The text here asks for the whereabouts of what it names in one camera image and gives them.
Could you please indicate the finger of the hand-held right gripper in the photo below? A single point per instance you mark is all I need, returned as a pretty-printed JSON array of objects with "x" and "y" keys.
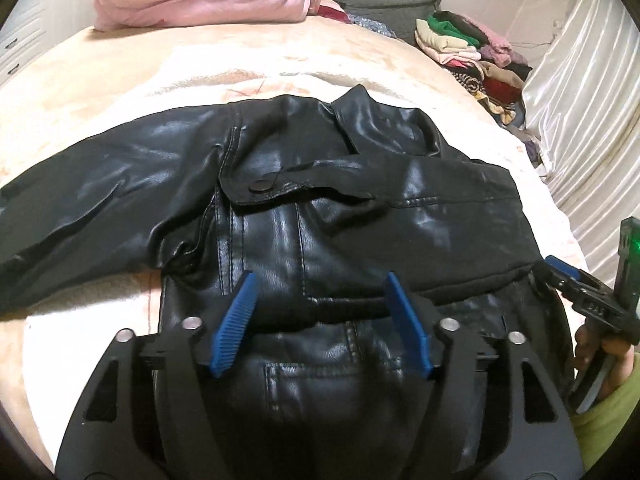
[{"x": 562, "y": 270}]

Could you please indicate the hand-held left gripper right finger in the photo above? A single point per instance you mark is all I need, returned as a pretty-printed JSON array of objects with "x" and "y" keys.
[{"x": 406, "y": 325}]

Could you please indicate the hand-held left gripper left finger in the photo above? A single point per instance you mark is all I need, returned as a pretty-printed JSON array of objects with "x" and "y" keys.
[{"x": 232, "y": 325}]

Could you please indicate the black leather jacket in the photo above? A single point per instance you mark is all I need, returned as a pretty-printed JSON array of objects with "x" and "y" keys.
[{"x": 310, "y": 210}]

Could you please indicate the pile of assorted clothes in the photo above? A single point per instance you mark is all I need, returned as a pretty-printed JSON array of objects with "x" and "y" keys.
[{"x": 475, "y": 65}]

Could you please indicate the person's right hand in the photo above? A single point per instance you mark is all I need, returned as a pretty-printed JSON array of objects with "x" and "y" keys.
[{"x": 620, "y": 360}]

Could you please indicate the white satin curtain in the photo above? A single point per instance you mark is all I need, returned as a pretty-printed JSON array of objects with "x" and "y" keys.
[{"x": 585, "y": 100}]

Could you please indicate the white pink-printed blanket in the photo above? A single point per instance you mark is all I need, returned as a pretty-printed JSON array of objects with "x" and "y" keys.
[{"x": 125, "y": 95}]

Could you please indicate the tan bed sheet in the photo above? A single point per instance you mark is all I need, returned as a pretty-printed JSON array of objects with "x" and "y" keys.
[{"x": 150, "y": 45}]

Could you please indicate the red cloth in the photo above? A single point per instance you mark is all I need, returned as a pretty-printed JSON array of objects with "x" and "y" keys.
[{"x": 332, "y": 10}]

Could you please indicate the white drawer cabinet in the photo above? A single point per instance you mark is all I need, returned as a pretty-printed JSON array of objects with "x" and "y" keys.
[{"x": 20, "y": 40}]

